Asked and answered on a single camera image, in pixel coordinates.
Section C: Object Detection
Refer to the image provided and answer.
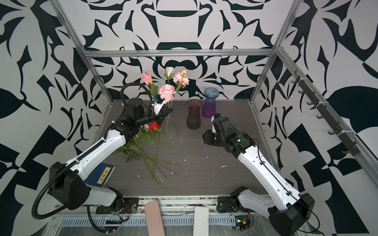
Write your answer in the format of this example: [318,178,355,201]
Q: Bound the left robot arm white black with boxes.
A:
[31,83,173,219]

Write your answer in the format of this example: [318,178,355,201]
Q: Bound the blue purple glass vase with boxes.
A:
[202,88,220,118]

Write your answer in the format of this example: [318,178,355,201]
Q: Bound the pink flat paddle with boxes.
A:
[144,200,165,236]

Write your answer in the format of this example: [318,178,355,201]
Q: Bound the wall hook rack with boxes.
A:
[292,70,361,156]

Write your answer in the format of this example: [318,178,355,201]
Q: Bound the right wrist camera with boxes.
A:
[211,113,222,133]

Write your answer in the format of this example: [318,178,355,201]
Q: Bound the clear glass vase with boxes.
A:
[161,118,178,144]

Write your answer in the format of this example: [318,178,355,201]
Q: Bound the dark red glass vase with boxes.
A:
[186,99,202,130]

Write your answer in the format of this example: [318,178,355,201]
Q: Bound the white rose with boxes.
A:
[163,66,176,124]

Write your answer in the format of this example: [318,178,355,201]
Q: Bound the pink rose single stem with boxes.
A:
[141,73,159,98]

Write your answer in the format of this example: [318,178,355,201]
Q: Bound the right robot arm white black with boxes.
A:
[203,114,315,236]

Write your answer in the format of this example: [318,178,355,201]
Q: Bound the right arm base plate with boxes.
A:
[217,196,255,213]

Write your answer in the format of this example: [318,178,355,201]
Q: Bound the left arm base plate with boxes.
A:
[95,197,139,214]

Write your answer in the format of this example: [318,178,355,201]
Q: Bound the white flat paddle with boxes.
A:
[193,206,209,236]

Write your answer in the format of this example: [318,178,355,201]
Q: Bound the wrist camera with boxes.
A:
[153,98,167,115]
[211,113,222,133]

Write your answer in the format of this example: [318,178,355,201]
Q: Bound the aluminium frame rail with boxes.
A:
[84,49,273,58]

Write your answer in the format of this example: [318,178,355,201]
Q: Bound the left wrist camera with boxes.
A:
[153,98,167,115]

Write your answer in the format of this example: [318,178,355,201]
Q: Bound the blue book yellow label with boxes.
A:
[84,163,116,187]

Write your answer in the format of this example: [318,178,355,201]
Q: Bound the red rose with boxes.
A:
[148,121,200,155]

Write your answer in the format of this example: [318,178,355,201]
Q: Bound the pink spray roses stem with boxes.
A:
[158,69,190,103]

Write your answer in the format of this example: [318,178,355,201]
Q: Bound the small circuit board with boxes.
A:
[234,214,254,232]

